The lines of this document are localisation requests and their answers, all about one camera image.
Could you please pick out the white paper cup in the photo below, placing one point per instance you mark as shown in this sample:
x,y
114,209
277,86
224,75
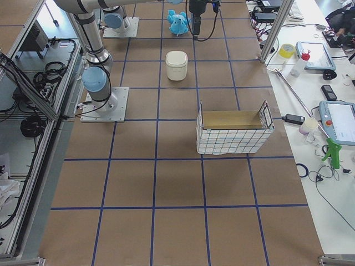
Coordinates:
x,y
309,125

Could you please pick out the yellow tape roll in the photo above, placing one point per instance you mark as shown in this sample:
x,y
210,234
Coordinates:
x,y
286,51

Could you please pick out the black power adapter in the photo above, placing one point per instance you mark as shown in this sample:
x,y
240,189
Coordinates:
x,y
293,119

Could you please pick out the blue teddy bear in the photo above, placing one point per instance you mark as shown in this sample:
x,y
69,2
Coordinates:
x,y
178,22

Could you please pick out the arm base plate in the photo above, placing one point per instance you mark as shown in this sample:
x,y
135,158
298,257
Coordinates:
x,y
118,27
113,110

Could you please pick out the grid-pattern storage box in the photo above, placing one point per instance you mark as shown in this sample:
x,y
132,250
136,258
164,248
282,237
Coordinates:
x,y
233,132

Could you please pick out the blue teach pendant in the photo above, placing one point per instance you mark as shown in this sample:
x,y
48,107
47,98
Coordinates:
x,y
320,58
338,121

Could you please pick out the blue teach pendant near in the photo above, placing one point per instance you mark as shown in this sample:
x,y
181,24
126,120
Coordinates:
x,y
338,121

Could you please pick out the blue teach pendant far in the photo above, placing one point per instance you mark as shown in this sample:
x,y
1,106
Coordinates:
x,y
320,58

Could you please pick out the aluminium frame post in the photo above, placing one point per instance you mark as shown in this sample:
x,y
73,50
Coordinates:
x,y
277,25

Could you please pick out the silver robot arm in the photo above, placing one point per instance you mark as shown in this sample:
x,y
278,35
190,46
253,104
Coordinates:
x,y
96,77
120,10

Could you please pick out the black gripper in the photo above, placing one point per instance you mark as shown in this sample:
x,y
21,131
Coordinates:
x,y
196,6

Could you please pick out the clear bottle red cap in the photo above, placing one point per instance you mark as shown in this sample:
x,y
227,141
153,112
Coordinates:
x,y
301,63

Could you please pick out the white trash can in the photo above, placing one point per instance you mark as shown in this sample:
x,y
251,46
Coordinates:
x,y
176,65

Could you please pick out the crumpled white cloth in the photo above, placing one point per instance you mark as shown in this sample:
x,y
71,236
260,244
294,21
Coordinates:
x,y
9,188

